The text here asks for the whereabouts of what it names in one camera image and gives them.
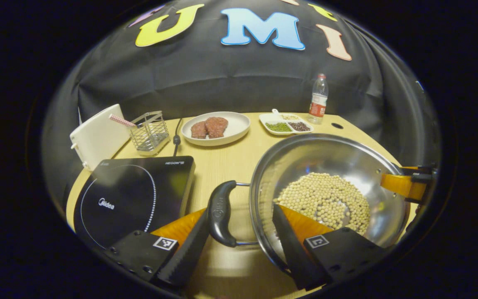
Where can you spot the red meat patty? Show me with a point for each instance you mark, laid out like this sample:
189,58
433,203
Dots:
216,126
198,130

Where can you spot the clear water bottle red label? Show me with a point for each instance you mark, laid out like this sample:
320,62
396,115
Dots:
318,104

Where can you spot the white divided dish of beans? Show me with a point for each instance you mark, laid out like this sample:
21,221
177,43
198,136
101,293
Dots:
285,124

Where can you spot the black induction cooktop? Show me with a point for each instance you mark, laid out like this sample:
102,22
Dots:
131,199

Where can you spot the white oval plate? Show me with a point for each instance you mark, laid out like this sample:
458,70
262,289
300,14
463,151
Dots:
237,124

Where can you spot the pile of soybeans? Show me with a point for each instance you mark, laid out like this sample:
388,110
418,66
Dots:
326,199

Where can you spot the white toaster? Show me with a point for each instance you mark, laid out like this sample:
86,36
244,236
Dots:
98,137

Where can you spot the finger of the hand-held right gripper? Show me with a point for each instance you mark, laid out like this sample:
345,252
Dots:
419,169
405,187

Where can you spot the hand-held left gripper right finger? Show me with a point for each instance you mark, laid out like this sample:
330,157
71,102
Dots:
295,253

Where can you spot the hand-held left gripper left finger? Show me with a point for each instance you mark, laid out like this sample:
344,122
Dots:
187,257

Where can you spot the pink striped stick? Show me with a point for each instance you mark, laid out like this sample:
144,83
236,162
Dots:
120,120

